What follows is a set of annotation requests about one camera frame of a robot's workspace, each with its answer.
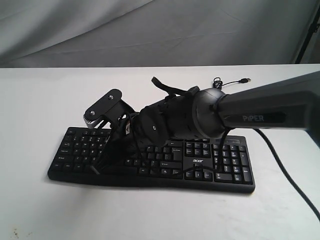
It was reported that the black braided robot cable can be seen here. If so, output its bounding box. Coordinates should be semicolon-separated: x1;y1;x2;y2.
257;128;320;221

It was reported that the grey fabric backdrop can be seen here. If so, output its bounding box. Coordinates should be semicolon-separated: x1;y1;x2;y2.
0;0;320;68

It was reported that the black Acer keyboard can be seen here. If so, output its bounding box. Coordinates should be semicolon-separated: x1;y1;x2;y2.
47;127;255;193

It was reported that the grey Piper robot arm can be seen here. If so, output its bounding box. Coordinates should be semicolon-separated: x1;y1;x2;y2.
105;72;320;165

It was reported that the black stand pole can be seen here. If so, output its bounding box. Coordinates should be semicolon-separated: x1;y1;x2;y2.
294;12;320;64

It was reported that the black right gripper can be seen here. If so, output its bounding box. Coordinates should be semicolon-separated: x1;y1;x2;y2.
107;98;170;167

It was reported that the black USB cable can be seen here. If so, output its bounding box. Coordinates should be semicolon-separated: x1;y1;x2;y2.
211;77;252;90

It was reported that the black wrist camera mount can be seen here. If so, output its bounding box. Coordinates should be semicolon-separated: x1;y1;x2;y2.
83;89;135;129

